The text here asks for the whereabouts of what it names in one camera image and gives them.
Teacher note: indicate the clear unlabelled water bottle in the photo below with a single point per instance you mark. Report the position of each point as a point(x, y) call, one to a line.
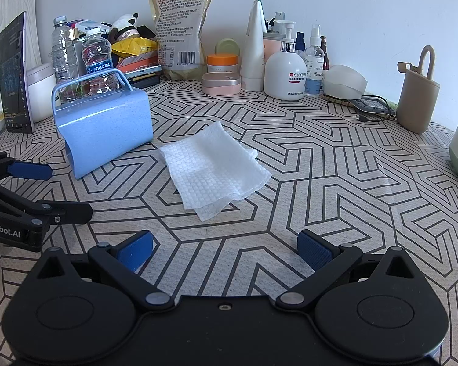
point(63, 53)

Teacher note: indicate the woven coaster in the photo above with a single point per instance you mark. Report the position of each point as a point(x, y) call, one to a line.
point(336, 99)

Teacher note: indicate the black flat box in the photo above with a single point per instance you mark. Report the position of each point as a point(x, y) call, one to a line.
point(147, 81)

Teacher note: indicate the pink bottle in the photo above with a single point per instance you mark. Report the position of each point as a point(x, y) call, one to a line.
point(271, 45)

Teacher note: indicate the orange flat pack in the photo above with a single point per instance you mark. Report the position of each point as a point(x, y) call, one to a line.
point(137, 61)

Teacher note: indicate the beige printed pouch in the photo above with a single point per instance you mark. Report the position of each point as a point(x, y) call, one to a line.
point(179, 26)

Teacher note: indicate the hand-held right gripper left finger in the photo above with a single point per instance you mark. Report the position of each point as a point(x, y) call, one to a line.
point(137, 252)

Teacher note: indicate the small black box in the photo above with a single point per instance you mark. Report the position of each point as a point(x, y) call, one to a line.
point(147, 31)

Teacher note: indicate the yellow snack packet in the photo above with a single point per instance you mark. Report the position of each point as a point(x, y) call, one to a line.
point(133, 45)

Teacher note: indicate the white round jar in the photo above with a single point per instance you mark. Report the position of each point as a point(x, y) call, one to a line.
point(42, 91)

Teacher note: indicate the white and blue tube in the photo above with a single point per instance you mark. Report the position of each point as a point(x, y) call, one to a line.
point(89, 26)

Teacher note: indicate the clear spray bottle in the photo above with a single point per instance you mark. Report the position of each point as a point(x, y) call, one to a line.
point(313, 72)

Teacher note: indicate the pink oval case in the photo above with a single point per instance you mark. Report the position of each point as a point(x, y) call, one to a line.
point(221, 85)

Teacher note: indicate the dark blue spray bottle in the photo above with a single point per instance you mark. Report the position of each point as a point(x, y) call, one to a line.
point(300, 44)

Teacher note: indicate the blue label water bottle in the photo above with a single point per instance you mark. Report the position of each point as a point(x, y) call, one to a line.
point(97, 61)

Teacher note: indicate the silver flat device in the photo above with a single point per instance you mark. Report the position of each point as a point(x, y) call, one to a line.
point(147, 70)

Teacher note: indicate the panda plush toy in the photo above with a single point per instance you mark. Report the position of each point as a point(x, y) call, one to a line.
point(124, 24)

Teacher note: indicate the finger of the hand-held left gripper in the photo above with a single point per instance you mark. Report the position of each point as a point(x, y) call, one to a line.
point(72, 212)
point(28, 170)

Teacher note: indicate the orange lid jar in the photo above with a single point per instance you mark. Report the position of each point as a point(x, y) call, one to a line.
point(222, 61)

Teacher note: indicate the geometric patterned tablecloth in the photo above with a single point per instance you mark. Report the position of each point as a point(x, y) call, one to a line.
point(328, 183)

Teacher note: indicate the white translucent dome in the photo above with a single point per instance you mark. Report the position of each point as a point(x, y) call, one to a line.
point(343, 82)

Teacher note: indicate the grey flat device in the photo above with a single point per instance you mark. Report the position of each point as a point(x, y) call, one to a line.
point(370, 106)

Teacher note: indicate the dark screen tablet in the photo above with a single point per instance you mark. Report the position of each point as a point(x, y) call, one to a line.
point(13, 76)

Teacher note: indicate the brown spray bottle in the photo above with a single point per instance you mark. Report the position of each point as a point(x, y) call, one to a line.
point(325, 59)

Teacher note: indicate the beige container with loop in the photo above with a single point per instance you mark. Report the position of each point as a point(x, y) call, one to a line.
point(416, 99)

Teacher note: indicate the green round jar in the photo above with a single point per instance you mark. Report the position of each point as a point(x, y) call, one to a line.
point(227, 45)

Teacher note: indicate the white wiping cloth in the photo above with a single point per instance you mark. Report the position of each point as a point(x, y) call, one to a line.
point(210, 167)

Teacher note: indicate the tall white tube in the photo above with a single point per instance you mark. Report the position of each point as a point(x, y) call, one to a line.
point(252, 53)

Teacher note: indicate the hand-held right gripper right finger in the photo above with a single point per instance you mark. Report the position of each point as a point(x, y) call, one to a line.
point(313, 253)

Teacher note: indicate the white pump bottle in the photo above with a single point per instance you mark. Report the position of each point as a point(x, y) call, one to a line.
point(284, 76)

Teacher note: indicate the grey capped bottle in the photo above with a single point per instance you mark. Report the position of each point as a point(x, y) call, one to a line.
point(278, 17)

